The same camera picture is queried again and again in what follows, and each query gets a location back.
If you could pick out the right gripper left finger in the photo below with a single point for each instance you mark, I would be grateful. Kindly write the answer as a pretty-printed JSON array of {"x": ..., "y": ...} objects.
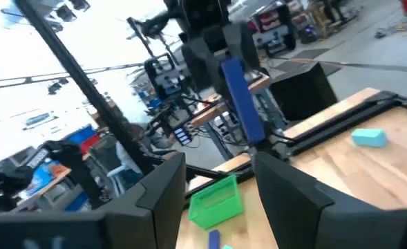
[{"x": 148, "y": 214}]

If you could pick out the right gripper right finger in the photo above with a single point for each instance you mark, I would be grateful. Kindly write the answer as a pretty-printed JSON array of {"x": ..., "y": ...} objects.
[{"x": 293, "y": 214}]

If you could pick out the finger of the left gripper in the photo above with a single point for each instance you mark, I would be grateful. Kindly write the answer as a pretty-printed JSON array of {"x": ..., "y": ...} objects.
[
  {"x": 210, "y": 72},
  {"x": 249, "y": 57}
]

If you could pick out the teal oblong block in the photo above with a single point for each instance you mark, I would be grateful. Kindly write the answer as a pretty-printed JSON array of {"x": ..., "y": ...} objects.
[{"x": 369, "y": 137}]

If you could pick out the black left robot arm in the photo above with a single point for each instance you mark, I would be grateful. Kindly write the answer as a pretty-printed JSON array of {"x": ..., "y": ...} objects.
[{"x": 206, "y": 10}]

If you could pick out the black wheeled cart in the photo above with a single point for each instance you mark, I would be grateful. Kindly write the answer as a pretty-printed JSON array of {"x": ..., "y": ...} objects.
[{"x": 274, "y": 31}]

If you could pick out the wooden work table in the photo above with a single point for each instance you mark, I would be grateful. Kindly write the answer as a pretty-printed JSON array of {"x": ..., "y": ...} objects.
[{"x": 206, "y": 115}]

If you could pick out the black box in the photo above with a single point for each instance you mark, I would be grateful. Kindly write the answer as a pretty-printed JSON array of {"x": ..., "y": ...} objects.
[{"x": 303, "y": 93}]

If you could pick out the green plastic basket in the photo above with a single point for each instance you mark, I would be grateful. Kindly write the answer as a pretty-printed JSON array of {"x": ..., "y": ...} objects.
[{"x": 217, "y": 204}]

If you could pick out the person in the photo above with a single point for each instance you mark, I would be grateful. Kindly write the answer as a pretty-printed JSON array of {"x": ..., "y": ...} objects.
[{"x": 156, "y": 141}]

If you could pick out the teal square block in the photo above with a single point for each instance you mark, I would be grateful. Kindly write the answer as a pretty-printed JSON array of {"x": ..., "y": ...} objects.
[{"x": 226, "y": 247}]

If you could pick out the red storage bin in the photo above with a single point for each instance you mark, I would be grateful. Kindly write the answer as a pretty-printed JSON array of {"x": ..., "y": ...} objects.
[{"x": 92, "y": 143}]

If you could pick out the blue storage bin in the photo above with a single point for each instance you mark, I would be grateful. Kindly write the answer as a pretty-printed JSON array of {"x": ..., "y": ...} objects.
[{"x": 80, "y": 134}]

